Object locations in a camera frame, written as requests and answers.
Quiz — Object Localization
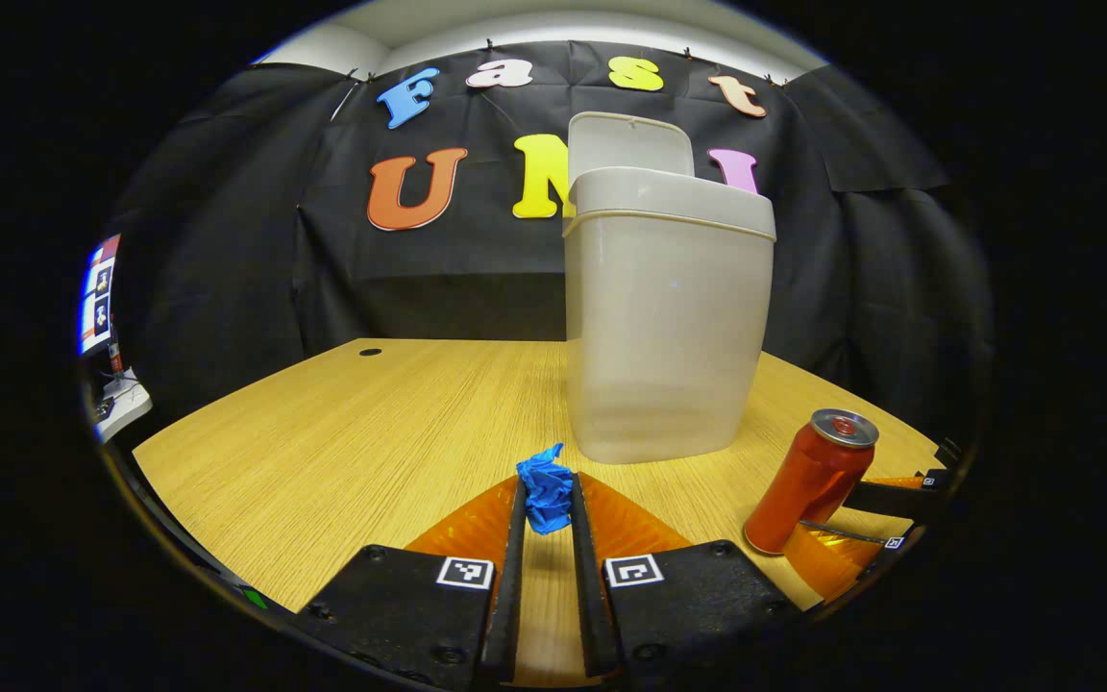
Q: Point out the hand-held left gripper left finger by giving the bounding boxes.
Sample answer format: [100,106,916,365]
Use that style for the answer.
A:
[299,474,528,691]

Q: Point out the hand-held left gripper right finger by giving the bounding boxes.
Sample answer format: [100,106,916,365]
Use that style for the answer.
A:
[570,471,800,679]

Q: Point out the red pop can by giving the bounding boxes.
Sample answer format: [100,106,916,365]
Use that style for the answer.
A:
[743,408,880,556]

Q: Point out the blue paper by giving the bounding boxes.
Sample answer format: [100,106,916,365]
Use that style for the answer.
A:
[515,443,576,536]

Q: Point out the white desktop garbage bin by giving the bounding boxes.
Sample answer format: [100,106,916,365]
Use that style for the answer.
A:
[561,111,777,466]

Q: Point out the white side table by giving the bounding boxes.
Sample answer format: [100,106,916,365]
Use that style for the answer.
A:
[92,370,154,445]

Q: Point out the black backdrop cloth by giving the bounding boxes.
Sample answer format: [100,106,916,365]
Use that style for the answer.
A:
[111,38,992,433]

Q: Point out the computer monitor screen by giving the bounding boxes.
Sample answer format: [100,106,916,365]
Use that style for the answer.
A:
[80,234,122,357]

